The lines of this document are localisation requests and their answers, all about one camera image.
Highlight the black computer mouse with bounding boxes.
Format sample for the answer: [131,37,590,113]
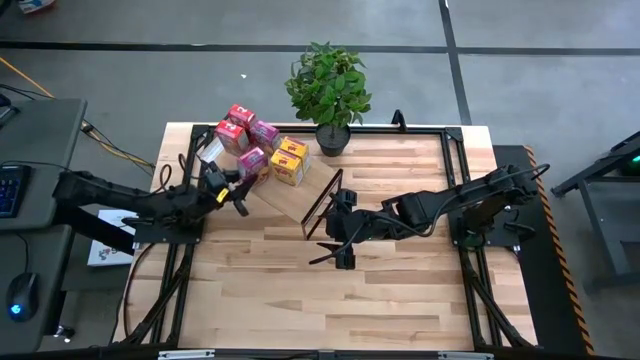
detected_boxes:
[5,272,41,324]

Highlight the grey desk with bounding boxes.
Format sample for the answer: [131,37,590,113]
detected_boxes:
[0,98,88,232]
[0,224,74,354]

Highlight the black cable bundle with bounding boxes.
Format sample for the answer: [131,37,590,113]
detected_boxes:
[79,119,174,197]

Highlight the black mat with hazard stripe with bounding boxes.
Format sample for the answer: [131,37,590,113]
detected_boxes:
[492,144,596,356]

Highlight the yellow cable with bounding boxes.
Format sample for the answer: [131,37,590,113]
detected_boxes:
[0,56,156,169]

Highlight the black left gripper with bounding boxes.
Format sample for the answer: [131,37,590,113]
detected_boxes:
[197,168,260,218]

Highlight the white and blue shoe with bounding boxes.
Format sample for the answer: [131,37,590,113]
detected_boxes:
[18,0,56,15]

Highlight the grey metal stand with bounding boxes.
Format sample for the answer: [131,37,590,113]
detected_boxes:
[549,130,640,291]

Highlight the black metal rig frame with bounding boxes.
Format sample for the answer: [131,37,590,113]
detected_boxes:
[112,108,539,351]

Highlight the silver aluminium bracket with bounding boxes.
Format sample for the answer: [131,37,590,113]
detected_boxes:
[157,349,216,360]
[437,352,496,360]

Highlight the shiny metal caster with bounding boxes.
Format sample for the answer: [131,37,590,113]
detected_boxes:
[52,324,77,345]

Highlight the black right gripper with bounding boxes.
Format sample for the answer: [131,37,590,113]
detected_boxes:
[308,188,384,271]

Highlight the purple cereal box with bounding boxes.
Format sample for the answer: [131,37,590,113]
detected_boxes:
[236,146,270,182]
[249,120,282,154]

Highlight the white printed booklet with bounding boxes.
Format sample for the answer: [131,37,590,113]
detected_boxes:
[87,208,141,268]

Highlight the yellow cereal box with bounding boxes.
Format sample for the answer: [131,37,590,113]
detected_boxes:
[278,136,311,167]
[269,148,305,188]

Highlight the black desk device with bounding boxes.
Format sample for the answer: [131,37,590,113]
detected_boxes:
[0,94,21,131]

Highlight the black keyboard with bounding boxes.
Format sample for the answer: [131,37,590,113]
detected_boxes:
[0,164,32,220]

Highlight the red cereal box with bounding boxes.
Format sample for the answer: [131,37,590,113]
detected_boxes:
[227,103,258,130]
[213,119,250,158]

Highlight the green potted plant black pot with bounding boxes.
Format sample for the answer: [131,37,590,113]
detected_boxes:
[285,41,373,158]

